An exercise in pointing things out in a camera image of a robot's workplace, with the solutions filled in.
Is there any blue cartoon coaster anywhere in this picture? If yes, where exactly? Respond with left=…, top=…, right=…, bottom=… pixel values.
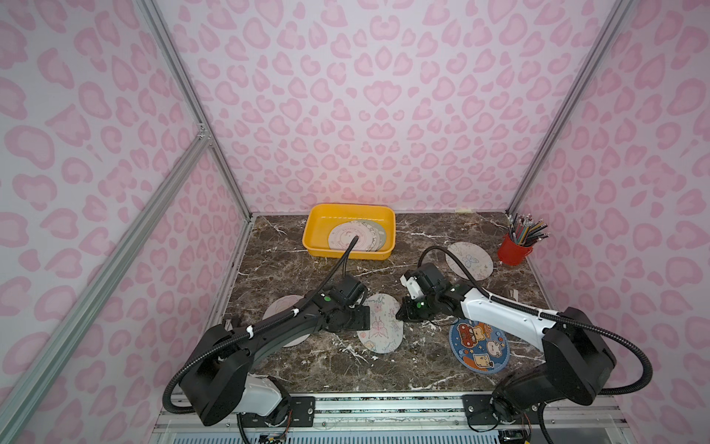
left=449, top=319, right=510, bottom=375

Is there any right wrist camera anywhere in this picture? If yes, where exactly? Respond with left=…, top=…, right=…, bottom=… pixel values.
left=399, top=263, right=450, bottom=300

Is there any green white flower coaster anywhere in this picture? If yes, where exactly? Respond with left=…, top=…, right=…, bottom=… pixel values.
left=362, top=219, right=388, bottom=251

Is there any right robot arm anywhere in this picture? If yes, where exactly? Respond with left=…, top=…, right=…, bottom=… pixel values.
left=397, top=260, right=654, bottom=424

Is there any pink floral line coaster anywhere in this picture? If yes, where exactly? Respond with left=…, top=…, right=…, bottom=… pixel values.
left=357, top=293, right=403, bottom=354

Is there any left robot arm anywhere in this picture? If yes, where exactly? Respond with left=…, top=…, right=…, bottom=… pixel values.
left=162, top=237, right=370, bottom=427

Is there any pink ring bunny coaster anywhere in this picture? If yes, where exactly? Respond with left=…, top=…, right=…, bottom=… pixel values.
left=327, top=220, right=379, bottom=252

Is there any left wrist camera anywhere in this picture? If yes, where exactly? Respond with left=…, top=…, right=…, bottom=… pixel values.
left=329, top=274, right=367, bottom=307

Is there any yellow plastic storage box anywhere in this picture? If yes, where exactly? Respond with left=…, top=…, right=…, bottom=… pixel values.
left=302, top=203, right=396, bottom=261

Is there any white butterfly coaster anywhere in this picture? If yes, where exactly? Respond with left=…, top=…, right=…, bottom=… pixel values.
left=447, top=242, right=494, bottom=281

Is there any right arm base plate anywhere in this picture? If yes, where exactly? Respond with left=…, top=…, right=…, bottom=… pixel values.
left=461, top=394, right=539, bottom=430

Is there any pale pink coaster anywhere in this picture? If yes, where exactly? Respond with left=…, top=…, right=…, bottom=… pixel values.
left=263, top=295, right=310, bottom=348

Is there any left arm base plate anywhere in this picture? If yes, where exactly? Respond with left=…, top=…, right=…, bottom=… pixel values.
left=241, top=396, right=315, bottom=428

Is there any red pencil cup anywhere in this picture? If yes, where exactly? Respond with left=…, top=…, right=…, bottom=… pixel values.
left=497, top=234, right=534, bottom=266

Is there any aluminium front rail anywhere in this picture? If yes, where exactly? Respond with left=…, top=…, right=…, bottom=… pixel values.
left=146, top=387, right=639, bottom=444

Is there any coloured pencils bundle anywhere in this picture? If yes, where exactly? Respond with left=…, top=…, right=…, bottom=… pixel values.
left=508, top=214, right=548, bottom=247

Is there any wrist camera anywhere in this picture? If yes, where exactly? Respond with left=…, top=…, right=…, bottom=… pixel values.
left=399, top=263, right=450, bottom=300
left=329, top=274, right=367, bottom=307

